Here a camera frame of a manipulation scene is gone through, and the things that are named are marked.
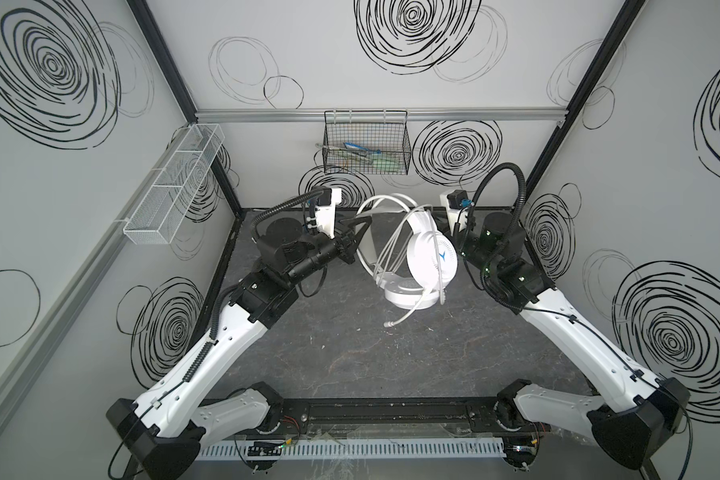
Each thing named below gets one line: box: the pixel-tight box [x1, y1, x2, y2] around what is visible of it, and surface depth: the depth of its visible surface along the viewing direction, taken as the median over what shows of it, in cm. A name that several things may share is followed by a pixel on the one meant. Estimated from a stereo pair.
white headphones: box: [355, 195, 458, 327], surface depth 48 cm
